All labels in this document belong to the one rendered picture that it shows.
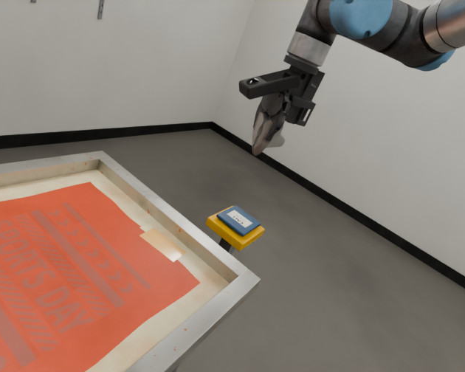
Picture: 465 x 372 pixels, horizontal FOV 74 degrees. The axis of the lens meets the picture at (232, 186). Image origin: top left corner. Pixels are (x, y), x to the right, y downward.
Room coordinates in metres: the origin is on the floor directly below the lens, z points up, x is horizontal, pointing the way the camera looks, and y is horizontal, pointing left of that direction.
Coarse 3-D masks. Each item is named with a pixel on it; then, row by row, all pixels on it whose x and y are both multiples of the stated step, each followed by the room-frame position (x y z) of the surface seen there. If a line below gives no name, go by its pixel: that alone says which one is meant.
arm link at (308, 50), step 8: (296, 32) 0.65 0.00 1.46; (296, 40) 0.64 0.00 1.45; (304, 40) 0.63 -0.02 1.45; (312, 40) 0.63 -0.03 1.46; (288, 48) 0.66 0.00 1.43; (296, 48) 0.64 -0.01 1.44; (304, 48) 0.63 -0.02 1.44; (312, 48) 0.63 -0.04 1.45; (320, 48) 0.63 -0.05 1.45; (328, 48) 0.65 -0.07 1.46; (296, 56) 0.64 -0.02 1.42; (304, 56) 0.63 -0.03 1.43; (312, 56) 0.63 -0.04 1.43; (320, 56) 0.64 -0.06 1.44; (312, 64) 0.64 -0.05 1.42; (320, 64) 0.65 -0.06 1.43
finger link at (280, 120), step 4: (280, 108) 0.63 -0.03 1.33; (280, 112) 0.62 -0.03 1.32; (284, 112) 0.62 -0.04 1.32; (276, 116) 0.62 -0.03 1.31; (280, 116) 0.62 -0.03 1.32; (284, 116) 0.63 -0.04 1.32; (272, 120) 0.63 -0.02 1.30; (276, 120) 0.62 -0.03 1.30; (280, 120) 0.62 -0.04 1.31; (284, 120) 0.62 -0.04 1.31; (272, 124) 0.62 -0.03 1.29; (276, 124) 0.61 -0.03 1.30; (280, 124) 0.62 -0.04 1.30; (272, 128) 0.62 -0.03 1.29; (276, 128) 0.62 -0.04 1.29; (268, 132) 0.63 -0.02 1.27; (272, 132) 0.62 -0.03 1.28; (276, 132) 0.62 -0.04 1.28; (268, 136) 0.62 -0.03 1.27; (272, 136) 0.63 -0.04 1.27; (268, 140) 0.63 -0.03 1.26
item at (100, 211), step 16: (48, 192) 0.56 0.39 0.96; (64, 192) 0.59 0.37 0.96; (80, 192) 0.61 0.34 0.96; (96, 192) 0.63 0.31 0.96; (0, 208) 0.46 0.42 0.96; (16, 208) 0.48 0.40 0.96; (32, 208) 0.50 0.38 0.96; (80, 208) 0.55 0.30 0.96; (96, 208) 0.58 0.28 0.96; (112, 208) 0.60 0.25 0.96; (96, 224) 0.53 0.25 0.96; (112, 224) 0.55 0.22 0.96; (128, 224) 0.57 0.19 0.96
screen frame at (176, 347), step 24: (0, 168) 0.53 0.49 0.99; (24, 168) 0.57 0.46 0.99; (48, 168) 0.61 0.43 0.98; (72, 168) 0.67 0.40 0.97; (96, 168) 0.73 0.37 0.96; (120, 168) 0.73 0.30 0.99; (144, 192) 0.67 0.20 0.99; (168, 216) 0.61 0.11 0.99; (192, 240) 0.57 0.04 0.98; (216, 264) 0.54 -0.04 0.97; (240, 264) 0.55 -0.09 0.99; (240, 288) 0.48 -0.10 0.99; (216, 312) 0.40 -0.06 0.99; (168, 336) 0.32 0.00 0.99; (192, 336) 0.34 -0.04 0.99; (144, 360) 0.27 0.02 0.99; (168, 360) 0.28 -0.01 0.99
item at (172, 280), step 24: (120, 240) 0.51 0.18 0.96; (144, 240) 0.54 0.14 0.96; (144, 264) 0.47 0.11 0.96; (168, 264) 0.50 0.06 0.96; (168, 288) 0.44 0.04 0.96; (192, 288) 0.46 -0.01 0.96; (120, 312) 0.35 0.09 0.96; (144, 312) 0.37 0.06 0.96; (96, 336) 0.30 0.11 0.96; (120, 336) 0.31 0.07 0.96; (48, 360) 0.24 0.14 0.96; (72, 360) 0.25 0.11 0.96; (96, 360) 0.26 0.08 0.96
